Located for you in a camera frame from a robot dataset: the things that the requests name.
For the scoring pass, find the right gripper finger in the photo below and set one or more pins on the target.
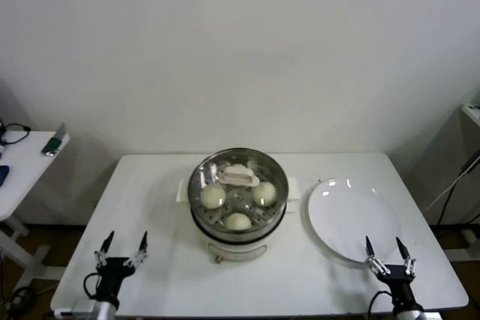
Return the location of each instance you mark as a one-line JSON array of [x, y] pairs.
[[409, 265], [377, 267]]

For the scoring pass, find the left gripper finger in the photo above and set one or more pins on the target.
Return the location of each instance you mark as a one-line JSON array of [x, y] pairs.
[[139, 254], [100, 256]]

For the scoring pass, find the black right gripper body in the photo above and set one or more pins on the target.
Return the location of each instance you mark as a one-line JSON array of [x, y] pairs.
[[401, 286]]

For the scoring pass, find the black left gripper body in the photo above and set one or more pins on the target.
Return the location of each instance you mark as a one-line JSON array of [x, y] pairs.
[[112, 275]]

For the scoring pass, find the white steamed baozi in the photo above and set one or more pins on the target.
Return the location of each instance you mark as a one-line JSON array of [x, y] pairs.
[[238, 222], [264, 193], [213, 197]]

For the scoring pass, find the stainless steel steamer basket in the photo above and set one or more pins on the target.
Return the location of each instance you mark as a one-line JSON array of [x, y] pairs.
[[275, 219]]

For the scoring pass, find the white round plate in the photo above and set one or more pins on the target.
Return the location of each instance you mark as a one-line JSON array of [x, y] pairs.
[[337, 215]]

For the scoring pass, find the white furniture foot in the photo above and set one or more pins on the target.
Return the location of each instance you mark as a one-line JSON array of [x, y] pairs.
[[470, 239]]

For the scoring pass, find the white electric cooker base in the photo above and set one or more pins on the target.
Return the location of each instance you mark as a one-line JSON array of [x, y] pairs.
[[236, 250]]

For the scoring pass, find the white side table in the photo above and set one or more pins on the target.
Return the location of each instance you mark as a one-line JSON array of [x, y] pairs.
[[30, 155]]

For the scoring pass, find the dark blue object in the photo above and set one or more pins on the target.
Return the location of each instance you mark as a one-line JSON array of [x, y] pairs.
[[3, 175]]

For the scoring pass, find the white shelf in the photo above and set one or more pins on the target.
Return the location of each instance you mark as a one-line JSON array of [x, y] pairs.
[[471, 112]]

